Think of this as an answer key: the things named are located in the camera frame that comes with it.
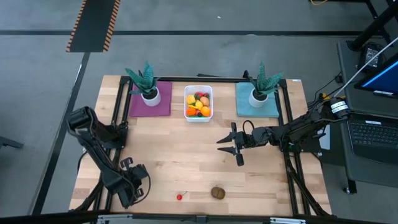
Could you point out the black chair base leg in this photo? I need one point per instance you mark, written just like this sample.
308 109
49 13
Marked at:
9 142

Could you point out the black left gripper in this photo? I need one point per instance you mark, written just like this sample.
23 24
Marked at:
138 177

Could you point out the snake plant in white pot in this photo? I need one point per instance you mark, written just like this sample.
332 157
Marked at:
144 79
264 82

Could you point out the dark laptop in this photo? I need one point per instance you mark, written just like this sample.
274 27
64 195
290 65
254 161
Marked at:
379 137

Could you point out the monitor with blue screen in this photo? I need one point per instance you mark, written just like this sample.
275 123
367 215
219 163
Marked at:
384 79

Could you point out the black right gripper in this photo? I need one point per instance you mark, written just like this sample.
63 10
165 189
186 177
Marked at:
253 138

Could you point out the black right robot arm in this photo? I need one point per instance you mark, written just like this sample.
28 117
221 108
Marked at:
298 130

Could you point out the white rod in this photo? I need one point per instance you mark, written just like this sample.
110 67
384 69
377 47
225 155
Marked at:
360 70

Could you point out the brown toy kiwi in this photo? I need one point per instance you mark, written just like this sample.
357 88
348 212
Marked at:
218 192

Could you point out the white perforated plastic basket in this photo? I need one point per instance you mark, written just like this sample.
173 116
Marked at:
199 119

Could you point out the black aluminium rig frame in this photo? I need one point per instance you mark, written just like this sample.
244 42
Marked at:
217 79

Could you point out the red toy cherry with stem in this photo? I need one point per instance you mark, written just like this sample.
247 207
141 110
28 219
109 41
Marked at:
179 197

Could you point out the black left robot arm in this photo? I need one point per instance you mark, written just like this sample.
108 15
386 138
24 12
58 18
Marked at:
102 161

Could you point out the small red toy strawberry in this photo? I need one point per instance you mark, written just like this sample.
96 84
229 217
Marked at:
206 95

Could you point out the black power adapter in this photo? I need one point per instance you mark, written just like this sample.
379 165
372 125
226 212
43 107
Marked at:
370 57

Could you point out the purple cloth mat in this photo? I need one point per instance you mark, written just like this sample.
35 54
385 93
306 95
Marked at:
164 93

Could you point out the yellow toy lemon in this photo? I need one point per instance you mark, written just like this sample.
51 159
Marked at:
191 99

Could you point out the grey side cart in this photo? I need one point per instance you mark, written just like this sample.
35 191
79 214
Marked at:
367 174

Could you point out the large red toy strawberry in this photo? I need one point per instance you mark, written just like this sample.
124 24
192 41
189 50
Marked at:
199 94

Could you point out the metal front rail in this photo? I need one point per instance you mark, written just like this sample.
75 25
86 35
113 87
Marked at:
199 219

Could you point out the teal cloth mat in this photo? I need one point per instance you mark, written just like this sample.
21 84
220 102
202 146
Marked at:
241 99

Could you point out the orange toy tangerine with leaf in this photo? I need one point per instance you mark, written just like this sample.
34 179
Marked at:
205 111

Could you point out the black desk leg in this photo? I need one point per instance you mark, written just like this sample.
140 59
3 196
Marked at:
373 26

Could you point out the black hazard-striped floor mat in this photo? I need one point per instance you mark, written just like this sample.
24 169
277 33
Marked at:
93 25

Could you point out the ridged orange toy fruit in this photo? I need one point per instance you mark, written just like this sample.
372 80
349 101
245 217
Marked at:
191 111

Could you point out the tan toy potato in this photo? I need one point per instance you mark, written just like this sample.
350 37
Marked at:
204 101

